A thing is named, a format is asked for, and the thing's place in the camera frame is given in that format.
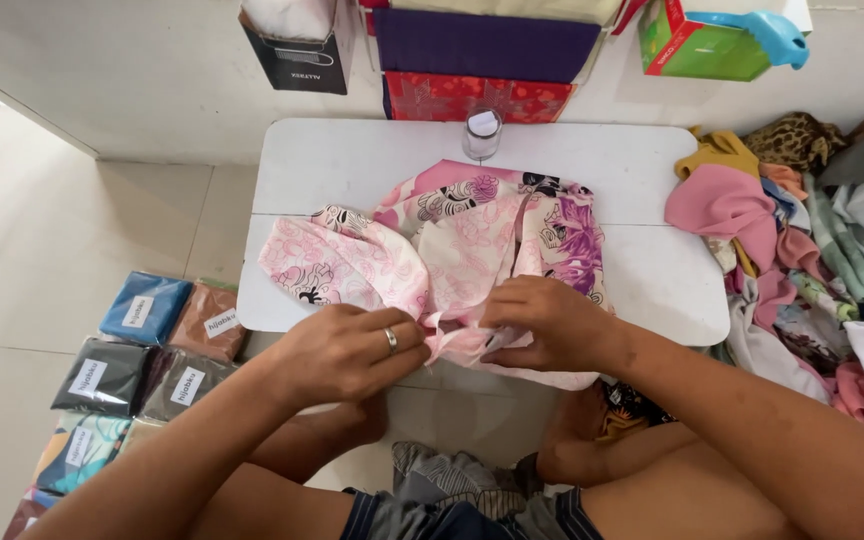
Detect heap of mixed clothes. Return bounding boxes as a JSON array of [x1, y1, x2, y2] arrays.
[[663, 111, 864, 451]]

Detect black paper bag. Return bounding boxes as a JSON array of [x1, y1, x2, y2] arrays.
[[238, 0, 359, 96]]

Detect red patterned fabric pack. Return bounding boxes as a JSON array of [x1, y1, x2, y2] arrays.
[[382, 71, 578, 126]]

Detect small glass jar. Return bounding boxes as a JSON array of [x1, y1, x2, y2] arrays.
[[462, 107, 504, 162]]

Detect person's right leg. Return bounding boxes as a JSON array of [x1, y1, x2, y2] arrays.
[[535, 382, 808, 540]]

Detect green cardboard box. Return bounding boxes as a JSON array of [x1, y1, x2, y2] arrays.
[[637, 0, 775, 83]]

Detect person's left hand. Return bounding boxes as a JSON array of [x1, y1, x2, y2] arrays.
[[268, 303, 434, 411]]

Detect person's left leg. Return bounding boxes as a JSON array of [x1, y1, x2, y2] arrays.
[[190, 396, 390, 540]]

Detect pink floral cloth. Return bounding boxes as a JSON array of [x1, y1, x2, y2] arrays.
[[258, 159, 615, 392]]

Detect folded purple fabric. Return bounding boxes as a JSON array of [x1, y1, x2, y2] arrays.
[[373, 7, 603, 85]]

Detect light blue plastic handle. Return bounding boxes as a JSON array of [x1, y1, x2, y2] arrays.
[[685, 10, 810, 72]]

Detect dark striped shorts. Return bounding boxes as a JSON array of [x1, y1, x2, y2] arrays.
[[340, 441, 607, 540]]

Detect black yellow patterned cloth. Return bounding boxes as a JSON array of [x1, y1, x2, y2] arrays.
[[598, 381, 678, 444]]

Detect white cloth bundle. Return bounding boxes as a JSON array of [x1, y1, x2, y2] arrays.
[[240, 0, 338, 43]]

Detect person's right hand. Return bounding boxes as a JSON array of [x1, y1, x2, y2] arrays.
[[478, 273, 626, 375]]

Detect group of packed scarves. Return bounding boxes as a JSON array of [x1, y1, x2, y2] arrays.
[[2, 271, 250, 540]]

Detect white folding table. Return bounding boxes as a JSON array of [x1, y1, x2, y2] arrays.
[[235, 117, 732, 399]]

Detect person's leg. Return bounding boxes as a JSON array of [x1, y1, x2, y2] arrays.
[[535, 382, 808, 540], [190, 396, 390, 540]]

